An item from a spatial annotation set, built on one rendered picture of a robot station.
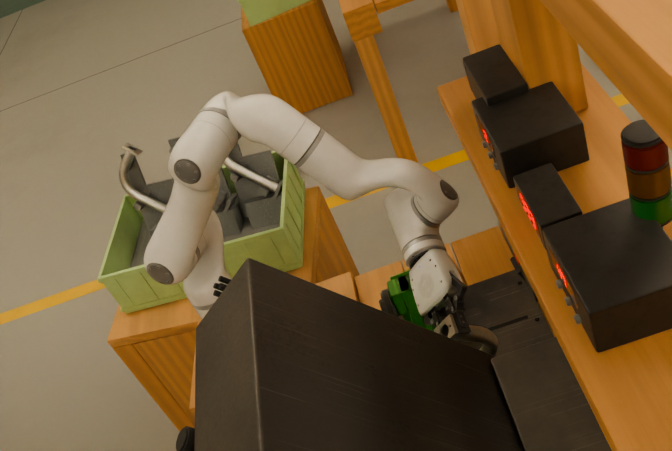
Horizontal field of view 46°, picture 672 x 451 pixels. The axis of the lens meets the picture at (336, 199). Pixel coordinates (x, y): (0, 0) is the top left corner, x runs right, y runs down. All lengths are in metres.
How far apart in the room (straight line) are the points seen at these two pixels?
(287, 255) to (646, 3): 1.73
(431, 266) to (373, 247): 2.08
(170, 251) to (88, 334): 2.21
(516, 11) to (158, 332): 1.64
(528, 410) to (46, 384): 2.92
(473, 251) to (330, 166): 0.71
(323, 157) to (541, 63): 0.46
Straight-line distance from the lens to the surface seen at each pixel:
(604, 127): 1.32
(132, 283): 2.53
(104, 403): 3.65
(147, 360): 2.63
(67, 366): 3.95
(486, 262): 2.08
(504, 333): 1.89
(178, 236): 1.83
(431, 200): 1.52
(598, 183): 1.22
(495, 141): 1.22
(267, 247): 2.36
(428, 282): 1.51
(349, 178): 1.52
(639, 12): 0.80
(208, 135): 1.59
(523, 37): 1.26
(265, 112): 1.50
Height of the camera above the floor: 2.34
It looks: 37 degrees down
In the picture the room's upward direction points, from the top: 24 degrees counter-clockwise
